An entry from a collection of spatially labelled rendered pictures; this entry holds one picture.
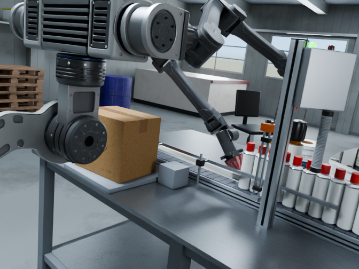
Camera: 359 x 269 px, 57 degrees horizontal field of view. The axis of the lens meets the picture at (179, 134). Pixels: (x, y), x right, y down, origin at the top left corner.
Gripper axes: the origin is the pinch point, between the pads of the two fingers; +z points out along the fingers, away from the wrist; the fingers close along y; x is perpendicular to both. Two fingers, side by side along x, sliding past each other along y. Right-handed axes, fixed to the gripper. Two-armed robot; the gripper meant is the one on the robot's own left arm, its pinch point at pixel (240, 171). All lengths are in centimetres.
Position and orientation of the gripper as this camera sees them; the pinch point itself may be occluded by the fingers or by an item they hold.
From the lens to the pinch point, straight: 148.7
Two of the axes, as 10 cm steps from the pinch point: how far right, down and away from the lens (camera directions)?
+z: 4.0, 8.9, -2.1
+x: -6.3, 4.3, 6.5
